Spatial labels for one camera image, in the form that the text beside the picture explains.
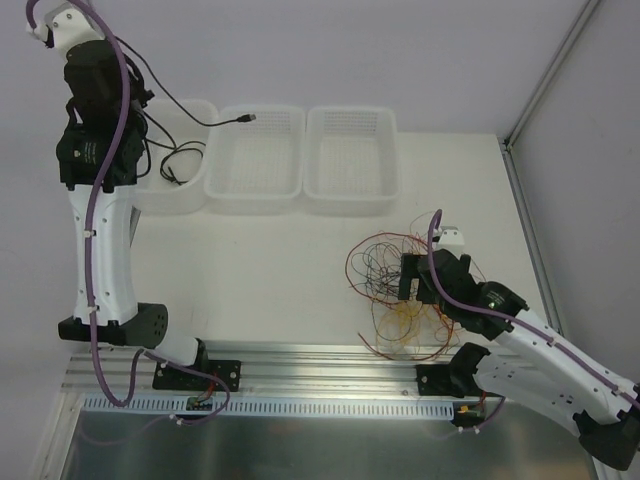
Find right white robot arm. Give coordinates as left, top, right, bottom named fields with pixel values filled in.
left=398, top=250, right=639, bottom=471

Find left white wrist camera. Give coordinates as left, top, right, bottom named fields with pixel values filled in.
left=25, top=1, right=105, bottom=58

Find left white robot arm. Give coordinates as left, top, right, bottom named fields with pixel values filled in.
left=56, top=40, right=210, bottom=389

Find white mesh basket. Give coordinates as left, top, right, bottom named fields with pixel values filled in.
left=303, top=106, right=401, bottom=217
left=203, top=104, right=306, bottom=215

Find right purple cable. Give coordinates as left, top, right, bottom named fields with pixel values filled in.
left=427, top=208, right=640, bottom=411

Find thin coloured wires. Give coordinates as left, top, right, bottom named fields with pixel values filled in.
left=344, top=212, right=489, bottom=362

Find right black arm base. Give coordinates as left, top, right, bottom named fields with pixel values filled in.
left=415, top=364, right=455, bottom=397

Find middle white mesh basket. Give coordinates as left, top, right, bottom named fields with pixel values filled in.
left=203, top=104, right=306, bottom=215

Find right white mesh basket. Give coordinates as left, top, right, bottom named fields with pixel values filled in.
left=303, top=106, right=401, bottom=217

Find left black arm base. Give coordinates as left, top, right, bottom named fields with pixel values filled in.
left=152, top=360, right=243, bottom=392

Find right aluminium frame post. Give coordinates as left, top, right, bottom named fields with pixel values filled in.
left=500, top=0, right=605, bottom=331

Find white slotted cable duct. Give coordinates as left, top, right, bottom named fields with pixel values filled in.
left=83, top=394, right=454, bottom=421

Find black usb cable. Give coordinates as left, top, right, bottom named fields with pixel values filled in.
left=117, top=39, right=257, bottom=179
left=158, top=140, right=208, bottom=188

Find left white solid basket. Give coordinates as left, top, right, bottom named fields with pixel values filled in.
left=134, top=99, right=218, bottom=215

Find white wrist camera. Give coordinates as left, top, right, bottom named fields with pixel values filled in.
left=25, top=1, right=105, bottom=58
left=432, top=227, right=465, bottom=259

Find aluminium mounting rail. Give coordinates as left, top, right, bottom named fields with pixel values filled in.
left=61, top=338, right=481, bottom=399

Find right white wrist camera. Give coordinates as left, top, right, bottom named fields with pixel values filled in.
left=432, top=227, right=465, bottom=259

